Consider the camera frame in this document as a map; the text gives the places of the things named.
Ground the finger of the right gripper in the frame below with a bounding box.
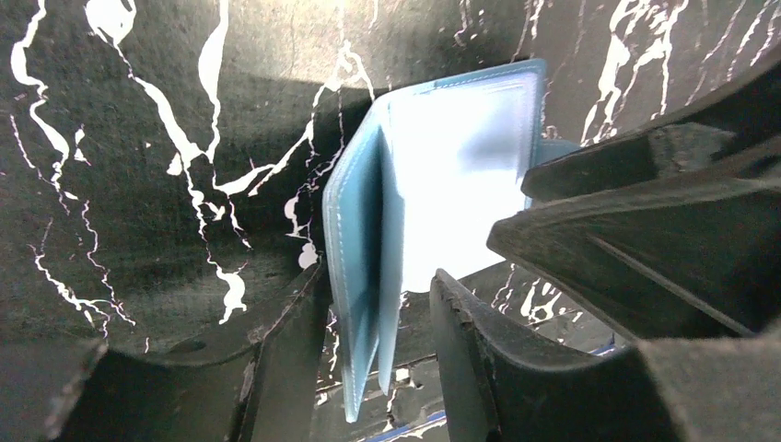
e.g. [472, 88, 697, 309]
[521, 54, 780, 202]
[485, 136, 781, 343]

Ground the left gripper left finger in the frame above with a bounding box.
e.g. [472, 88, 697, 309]
[1, 263, 330, 441]

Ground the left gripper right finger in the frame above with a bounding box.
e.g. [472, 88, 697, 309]
[429, 270, 780, 441]

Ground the blue card holder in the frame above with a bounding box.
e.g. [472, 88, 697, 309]
[321, 58, 577, 423]

